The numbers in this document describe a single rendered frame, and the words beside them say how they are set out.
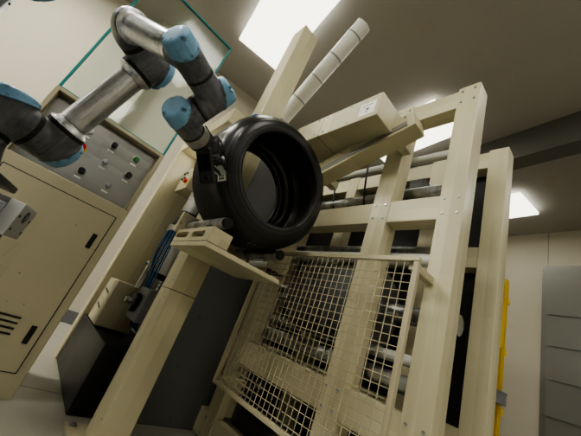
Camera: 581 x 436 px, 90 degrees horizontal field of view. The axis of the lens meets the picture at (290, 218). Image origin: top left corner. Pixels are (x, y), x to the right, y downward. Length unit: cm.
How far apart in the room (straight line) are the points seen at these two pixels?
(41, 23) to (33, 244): 338
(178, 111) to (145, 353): 101
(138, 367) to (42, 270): 61
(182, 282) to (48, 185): 74
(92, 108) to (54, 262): 80
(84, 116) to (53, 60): 333
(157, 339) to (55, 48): 374
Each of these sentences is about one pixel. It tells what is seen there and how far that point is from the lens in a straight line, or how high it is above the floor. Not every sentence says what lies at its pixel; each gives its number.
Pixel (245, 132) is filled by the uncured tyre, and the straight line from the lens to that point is 122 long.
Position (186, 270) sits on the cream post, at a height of 72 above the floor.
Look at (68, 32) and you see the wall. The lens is 469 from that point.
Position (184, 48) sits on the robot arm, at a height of 108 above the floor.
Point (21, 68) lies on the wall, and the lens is 444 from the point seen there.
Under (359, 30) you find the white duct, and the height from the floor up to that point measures 272.
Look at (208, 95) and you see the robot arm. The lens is 84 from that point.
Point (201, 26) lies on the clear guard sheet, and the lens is 233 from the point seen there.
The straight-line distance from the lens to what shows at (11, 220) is 101.
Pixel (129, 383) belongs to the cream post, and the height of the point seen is 24.
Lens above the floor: 60
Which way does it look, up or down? 22 degrees up
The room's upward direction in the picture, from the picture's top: 21 degrees clockwise
